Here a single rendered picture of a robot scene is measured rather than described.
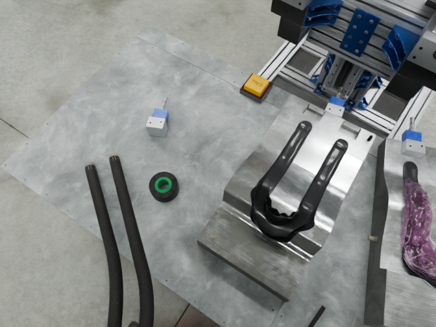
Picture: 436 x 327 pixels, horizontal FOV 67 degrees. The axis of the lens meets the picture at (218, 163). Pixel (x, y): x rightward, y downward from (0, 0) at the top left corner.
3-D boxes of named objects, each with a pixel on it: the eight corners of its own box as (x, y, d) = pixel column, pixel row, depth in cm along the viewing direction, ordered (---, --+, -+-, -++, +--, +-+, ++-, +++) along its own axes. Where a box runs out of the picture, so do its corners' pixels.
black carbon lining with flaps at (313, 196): (299, 121, 95) (307, 102, 86) (351, 148, 91) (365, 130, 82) (236, 220, 82) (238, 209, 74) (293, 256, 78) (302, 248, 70)
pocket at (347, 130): (340, 126, 96) (344, 119, 92) (357, 134, 94) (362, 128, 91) (333, 137, 94) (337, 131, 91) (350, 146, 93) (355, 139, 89)
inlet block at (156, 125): (159, 101, 107) (156, 90, 102) (174, 103, 106) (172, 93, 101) (149, 135, 101) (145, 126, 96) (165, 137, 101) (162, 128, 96)
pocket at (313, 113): (306, 109, 98) (309, 102, 95) (322, 117, 97) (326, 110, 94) (300, 120, 97) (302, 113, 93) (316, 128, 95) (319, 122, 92)
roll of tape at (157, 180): (145, 193, 93) (143, 189, 90) (161, 171, 96) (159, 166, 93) (169, 207, 91) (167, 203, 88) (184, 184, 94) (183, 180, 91)
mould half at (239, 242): (286, 111, 105) (295, 84, 92) (364, 150, 98) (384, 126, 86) (198, 244, 87) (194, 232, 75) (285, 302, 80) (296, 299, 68)
